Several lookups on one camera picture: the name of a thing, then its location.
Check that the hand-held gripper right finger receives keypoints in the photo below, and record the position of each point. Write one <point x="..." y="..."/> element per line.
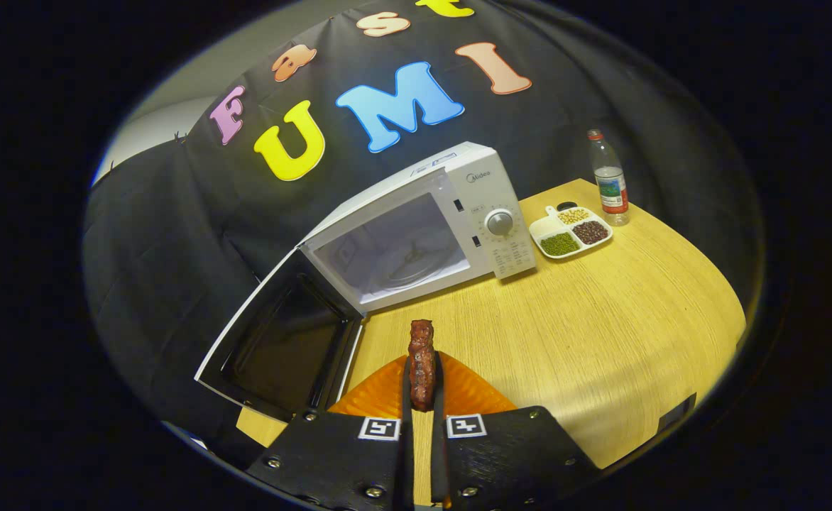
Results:
<point x="439" y="454"/>

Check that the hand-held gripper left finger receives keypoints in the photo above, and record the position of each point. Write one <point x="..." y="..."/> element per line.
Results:
<point x="407" y="454"/>

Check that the red-brown meat piece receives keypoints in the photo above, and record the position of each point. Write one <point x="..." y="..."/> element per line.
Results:
<point x="422" y="362"/>

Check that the white toaster oven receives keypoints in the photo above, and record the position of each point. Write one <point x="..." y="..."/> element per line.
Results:
<point x="508" y="248"/>

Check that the small black flat object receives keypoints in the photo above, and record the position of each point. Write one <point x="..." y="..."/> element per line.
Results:
<point x="677" y="413"/>

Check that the white divided dish with beans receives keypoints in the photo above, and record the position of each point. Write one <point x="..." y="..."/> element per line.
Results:
<point x="547" y="227"/>

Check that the clear plastic bottle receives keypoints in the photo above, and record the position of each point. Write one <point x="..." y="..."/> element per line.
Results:
<point x="611" y="188"/>

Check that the black backdrop cloth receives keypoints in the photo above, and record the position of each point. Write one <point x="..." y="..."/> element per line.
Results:
<point x="174" y="213"/>

